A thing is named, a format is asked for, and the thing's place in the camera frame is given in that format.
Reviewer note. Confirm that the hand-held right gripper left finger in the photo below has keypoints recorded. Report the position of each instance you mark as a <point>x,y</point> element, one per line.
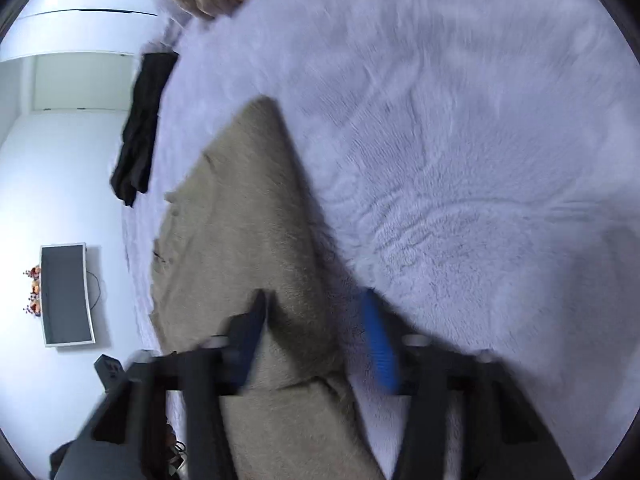
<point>250,330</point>

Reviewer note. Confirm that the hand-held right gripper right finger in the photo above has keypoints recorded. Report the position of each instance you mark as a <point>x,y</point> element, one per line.
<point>379,340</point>

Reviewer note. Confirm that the beige knitted sweater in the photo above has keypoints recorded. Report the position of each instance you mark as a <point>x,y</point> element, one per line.
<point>240,210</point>

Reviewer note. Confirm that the lavender fleece blanket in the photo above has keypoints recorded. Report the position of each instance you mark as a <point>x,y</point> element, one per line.
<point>450,135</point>

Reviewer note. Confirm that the black garment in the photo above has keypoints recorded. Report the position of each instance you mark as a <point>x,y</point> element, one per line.
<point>140,125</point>

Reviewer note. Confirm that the white wardrobe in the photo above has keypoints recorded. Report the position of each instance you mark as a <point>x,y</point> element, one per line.
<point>90,25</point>

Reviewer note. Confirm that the wall-mounted monitor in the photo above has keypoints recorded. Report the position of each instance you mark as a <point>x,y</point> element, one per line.
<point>65,295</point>

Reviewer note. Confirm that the colourful wall decoration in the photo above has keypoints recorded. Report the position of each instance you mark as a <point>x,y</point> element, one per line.
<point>34,290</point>

